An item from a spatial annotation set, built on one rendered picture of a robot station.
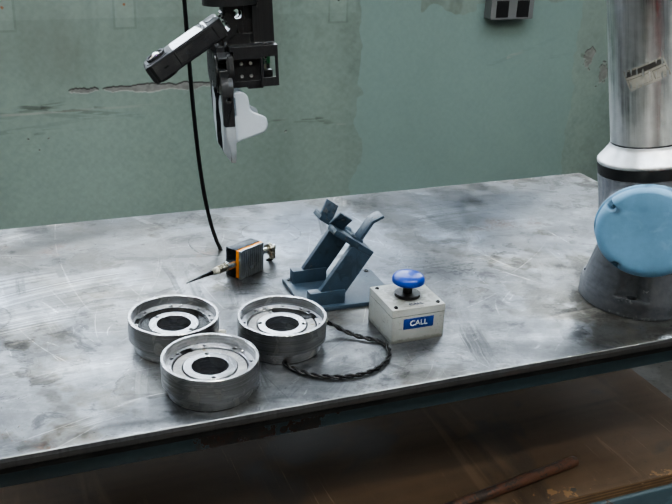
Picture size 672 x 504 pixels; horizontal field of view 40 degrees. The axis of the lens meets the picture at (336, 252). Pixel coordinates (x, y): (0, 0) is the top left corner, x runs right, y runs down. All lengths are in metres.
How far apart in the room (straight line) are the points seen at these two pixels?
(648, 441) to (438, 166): 1.71
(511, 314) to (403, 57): 1.73
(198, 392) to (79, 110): 1.73
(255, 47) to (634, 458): 0.79
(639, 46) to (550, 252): 0.47
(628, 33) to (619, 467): 0.64
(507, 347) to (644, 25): 0.40
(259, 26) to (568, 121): 2.13
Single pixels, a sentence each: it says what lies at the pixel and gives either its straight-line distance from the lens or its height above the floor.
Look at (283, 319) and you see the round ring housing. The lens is 1.11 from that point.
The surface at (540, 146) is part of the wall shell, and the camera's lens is 3.20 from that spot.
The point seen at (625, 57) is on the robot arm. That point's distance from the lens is 1.06.
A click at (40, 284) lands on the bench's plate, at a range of 1.29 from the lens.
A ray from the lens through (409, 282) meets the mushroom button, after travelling 1.11.
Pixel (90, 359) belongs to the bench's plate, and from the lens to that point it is 1.09.
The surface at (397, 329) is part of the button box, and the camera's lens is 1.11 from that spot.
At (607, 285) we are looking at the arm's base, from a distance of 1.26.
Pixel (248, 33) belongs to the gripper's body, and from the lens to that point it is 1.21.
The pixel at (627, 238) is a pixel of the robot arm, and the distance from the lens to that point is 1.08.
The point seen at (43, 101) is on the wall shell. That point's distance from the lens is 2.61.
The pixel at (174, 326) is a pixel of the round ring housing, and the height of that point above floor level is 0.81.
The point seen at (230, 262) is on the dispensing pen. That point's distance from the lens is 1.26.
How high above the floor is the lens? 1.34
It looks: 23 degrees down
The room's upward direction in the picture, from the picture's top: 2 degrees clockwise
